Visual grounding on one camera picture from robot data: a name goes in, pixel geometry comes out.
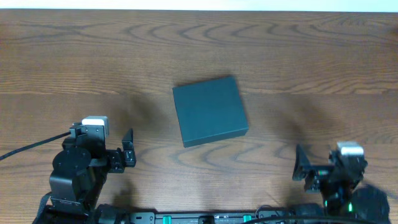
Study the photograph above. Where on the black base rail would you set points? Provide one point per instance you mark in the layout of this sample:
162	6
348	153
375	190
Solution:
265	216

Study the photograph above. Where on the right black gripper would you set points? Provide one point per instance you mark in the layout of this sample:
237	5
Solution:
331	173

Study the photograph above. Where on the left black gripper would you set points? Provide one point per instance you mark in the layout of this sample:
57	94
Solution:
125	156

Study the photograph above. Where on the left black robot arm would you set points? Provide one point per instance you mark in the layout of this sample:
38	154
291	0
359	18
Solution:
79	172

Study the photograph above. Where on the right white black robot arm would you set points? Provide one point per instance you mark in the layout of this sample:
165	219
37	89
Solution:
365	203

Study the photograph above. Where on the black gift box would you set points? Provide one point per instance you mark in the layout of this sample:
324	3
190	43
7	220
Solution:
210	111

